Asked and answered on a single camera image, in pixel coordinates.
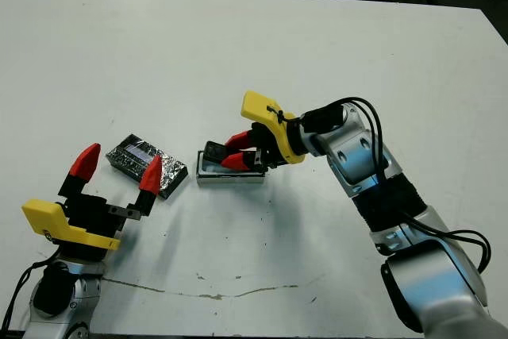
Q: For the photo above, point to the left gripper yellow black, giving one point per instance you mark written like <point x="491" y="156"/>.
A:
<point x="87" y="222"/>

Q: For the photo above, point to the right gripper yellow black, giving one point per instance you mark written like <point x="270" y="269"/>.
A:
<point x="274" y="120"/>

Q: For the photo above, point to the black camera box lid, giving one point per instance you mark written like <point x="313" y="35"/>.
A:
<point x="123" y="154"/>

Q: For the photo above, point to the slim black camera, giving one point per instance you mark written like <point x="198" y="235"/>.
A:
<point x="214" y="151"/>

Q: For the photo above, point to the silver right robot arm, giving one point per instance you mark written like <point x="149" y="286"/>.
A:
<point x="357" y="156"/>

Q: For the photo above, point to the camera box base white inlay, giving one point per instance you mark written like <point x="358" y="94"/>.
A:
<point x="230" y="180"/>

